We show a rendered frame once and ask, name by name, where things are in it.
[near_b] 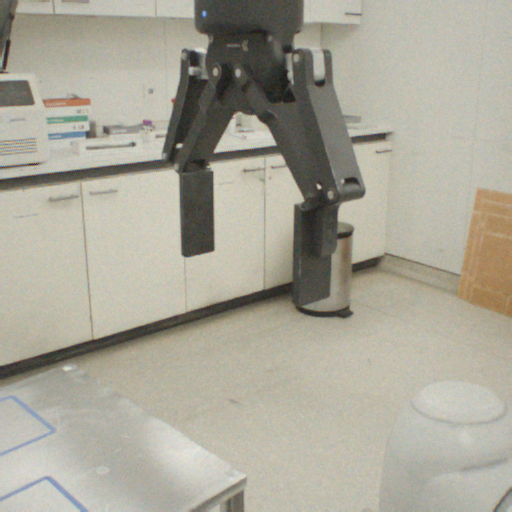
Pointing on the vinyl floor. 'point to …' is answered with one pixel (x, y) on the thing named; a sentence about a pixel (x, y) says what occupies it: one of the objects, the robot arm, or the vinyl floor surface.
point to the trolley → (102, 453)
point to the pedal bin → (340, 293)
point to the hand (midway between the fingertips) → (249, 261)
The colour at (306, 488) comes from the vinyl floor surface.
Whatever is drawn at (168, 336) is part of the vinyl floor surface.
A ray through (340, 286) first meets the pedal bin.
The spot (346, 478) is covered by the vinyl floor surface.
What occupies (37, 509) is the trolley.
